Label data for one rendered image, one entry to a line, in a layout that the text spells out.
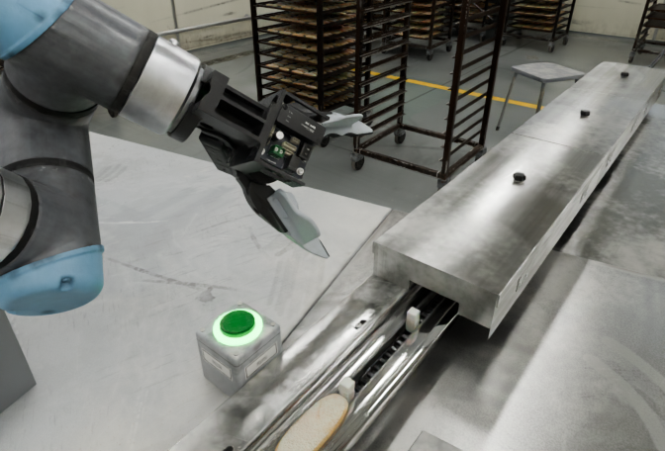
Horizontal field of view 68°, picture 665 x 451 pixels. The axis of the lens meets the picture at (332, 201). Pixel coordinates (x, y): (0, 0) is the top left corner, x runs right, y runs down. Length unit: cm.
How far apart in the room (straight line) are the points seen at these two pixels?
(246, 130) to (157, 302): 39
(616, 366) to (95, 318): 68
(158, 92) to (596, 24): 696
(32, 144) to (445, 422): 49
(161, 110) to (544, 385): 52
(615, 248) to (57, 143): 83
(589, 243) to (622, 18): 631
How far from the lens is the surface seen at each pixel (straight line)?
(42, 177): 45
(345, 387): 56
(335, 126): 53
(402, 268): 67
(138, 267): 84
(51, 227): 41
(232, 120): 44
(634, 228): 104
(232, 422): 55
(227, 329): 57
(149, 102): 42
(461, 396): 63
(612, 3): 719
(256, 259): 81
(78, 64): 42
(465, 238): 70
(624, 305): 83
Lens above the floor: 130
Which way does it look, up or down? 30 degrees down
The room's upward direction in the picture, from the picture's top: straight up
